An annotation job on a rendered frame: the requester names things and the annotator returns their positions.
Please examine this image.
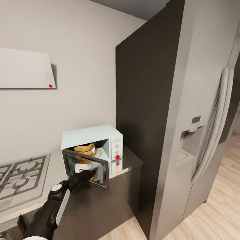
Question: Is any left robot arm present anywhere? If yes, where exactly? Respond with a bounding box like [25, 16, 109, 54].
[23, 164, 98, 240]

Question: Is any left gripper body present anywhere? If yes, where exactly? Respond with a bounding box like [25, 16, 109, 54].
[71, 170, 91, 186]

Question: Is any microwave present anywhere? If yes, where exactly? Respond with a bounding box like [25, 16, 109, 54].
[61, 124, 123, 193]

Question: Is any popcorn bag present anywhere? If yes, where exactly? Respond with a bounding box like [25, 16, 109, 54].
[73, 142, 96, 157]

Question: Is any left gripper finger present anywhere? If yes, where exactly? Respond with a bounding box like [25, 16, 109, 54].
[91, 167, 98, 177]

